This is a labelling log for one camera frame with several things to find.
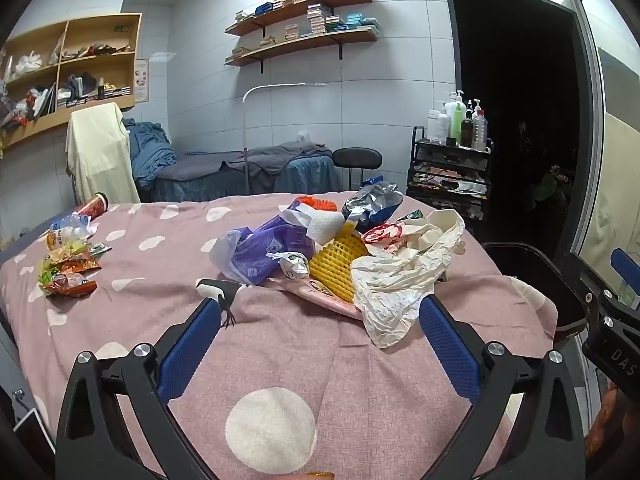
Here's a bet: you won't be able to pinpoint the blue cloth pile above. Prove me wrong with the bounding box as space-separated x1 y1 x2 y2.
122 119 177 188

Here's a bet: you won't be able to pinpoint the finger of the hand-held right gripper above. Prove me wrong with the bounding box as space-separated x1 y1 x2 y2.
562 254 640 387
610 249 640 291

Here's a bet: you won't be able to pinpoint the group of pump bottles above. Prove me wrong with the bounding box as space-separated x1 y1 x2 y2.
426 91 490 153

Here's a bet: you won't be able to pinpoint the purple plastic bag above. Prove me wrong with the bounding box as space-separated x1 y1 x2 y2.
209 212 317 286

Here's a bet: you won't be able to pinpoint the yellow foam fruit net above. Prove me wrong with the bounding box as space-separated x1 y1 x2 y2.
309 222 371 303

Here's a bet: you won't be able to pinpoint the orange snack packet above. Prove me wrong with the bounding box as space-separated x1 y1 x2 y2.
50 255 102 275

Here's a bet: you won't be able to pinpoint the white arc floor lamp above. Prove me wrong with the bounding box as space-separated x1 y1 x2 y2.
242 82 328 196

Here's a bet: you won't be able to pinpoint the dark trash bin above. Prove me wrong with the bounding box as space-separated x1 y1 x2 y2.
482 242 588 341

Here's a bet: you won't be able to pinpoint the clear plastic bottle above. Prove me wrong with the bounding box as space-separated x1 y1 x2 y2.
47 212 98 251

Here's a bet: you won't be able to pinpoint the wall shelves with boxes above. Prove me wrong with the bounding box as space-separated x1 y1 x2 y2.
227 4 381 61

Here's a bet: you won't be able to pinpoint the wooden cubby shelf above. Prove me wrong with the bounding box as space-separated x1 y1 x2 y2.
0 12 143 151

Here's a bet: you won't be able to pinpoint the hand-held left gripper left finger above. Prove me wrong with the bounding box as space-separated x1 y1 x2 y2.
55 297 223 480

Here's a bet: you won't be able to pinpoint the grey framed glass door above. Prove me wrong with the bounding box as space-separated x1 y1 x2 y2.
552 0 640 311

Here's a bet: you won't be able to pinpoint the potted plant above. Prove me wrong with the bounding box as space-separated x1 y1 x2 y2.
532 162 573 211

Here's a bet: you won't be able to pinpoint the pink flat packet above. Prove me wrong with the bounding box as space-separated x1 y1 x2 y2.
265 277 363 321

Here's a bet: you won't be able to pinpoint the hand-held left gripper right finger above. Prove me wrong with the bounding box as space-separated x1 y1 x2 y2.
419 294 586 480

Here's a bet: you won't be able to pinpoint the massage bed with blue cover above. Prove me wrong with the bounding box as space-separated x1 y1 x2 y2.
137 142 341 203

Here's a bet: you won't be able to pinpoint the small crumpled white wrapper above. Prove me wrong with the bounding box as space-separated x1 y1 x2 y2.
267 251 311 279

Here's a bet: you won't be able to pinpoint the black round stool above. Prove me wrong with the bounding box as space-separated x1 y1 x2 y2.
332 147 383 192

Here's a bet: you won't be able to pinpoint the black mesh cart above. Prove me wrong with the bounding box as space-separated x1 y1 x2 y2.
406 126 493 221

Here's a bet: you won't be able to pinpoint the blue silver snack bag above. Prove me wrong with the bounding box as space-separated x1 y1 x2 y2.
341 175 403 233

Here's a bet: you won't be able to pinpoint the white paper towel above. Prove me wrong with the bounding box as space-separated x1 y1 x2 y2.
300 208 346 243

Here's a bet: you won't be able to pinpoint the pink polka dot blanket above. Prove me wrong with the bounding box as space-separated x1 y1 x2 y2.
0 187 561 480

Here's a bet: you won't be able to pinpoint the wall poster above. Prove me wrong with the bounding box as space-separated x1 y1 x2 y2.
134 57 151 103

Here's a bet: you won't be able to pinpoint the cream towel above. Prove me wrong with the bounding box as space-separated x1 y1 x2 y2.
66 102 141 205

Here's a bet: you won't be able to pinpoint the crumpled white paper bag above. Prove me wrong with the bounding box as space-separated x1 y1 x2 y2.
350 208 467 350

